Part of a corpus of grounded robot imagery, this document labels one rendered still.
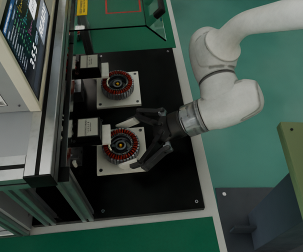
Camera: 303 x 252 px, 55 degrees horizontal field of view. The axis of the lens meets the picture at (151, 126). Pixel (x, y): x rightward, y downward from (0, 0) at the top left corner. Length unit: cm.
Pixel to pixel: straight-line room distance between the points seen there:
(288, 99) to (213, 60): 146
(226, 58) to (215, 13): 195
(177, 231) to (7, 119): 51
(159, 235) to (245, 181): 102
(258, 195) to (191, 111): 107
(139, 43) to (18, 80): 78
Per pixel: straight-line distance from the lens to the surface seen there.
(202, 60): 78
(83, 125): 79
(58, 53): 69
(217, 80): 76
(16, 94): 57
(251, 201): 172
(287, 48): 256
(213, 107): 73
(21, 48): 55
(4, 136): 59
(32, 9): 64
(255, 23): 68
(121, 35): 128
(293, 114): 213
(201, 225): 85
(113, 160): 84
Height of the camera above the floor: 157
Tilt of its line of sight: 57 degrees down
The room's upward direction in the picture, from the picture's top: straight up
